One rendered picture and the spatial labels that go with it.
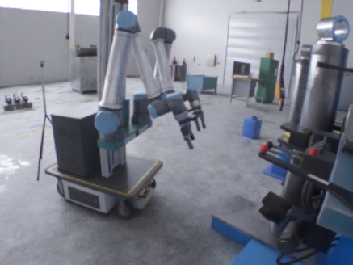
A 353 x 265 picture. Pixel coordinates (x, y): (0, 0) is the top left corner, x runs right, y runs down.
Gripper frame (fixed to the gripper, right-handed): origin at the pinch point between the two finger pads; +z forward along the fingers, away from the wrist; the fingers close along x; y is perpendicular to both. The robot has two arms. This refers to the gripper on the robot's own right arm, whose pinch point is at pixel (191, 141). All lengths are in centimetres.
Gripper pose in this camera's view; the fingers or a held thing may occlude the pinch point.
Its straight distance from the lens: 146.3
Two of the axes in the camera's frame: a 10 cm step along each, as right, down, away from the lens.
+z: 3.5, 8.6, 3.6
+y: -9.3, 2.7, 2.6
